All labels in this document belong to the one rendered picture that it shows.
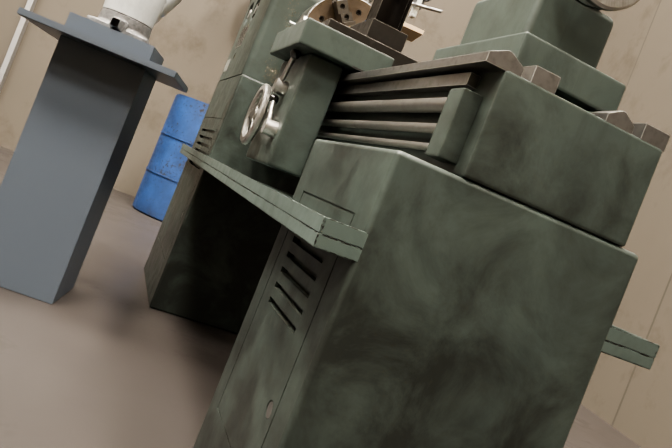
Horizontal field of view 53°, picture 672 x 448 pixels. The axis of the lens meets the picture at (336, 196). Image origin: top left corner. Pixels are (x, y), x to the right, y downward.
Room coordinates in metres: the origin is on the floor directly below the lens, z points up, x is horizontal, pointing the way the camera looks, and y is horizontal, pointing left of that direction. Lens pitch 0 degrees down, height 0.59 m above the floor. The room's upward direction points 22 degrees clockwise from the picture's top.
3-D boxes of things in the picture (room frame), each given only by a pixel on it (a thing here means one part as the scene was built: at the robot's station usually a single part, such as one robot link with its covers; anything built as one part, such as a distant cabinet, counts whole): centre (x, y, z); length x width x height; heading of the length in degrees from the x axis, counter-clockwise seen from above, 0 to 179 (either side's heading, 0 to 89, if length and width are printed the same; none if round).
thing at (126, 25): (2.01, 0.78, 0.83); 0.22 x 0.18 x 0.06; 9
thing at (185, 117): (4.77, 1.04, 0.43); 0.58 x 0.58 x 0.86
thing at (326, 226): (1.95, 0.06, 0.55); 2.10 x 0.60 x 0.02; 19
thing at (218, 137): (2.65, 0.33, 0.43); 0.60 x 0.48 x 0.86; 19
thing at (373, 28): (1.70, 0.06, 1.00); 0.20 x 0.10 x 0.05; 19
